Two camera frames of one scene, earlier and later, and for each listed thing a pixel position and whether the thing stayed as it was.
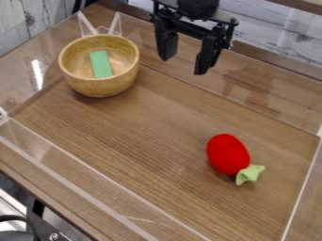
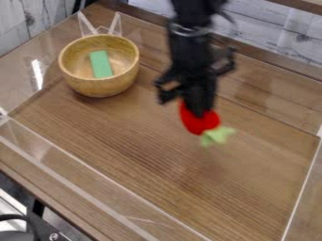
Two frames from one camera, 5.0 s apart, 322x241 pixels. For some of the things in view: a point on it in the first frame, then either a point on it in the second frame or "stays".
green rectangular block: [100, 64] stays
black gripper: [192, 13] -> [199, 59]
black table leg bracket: [40, 232] stays
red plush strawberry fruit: [228, 157] -> [203, 126]
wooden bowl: [97, 64] stays
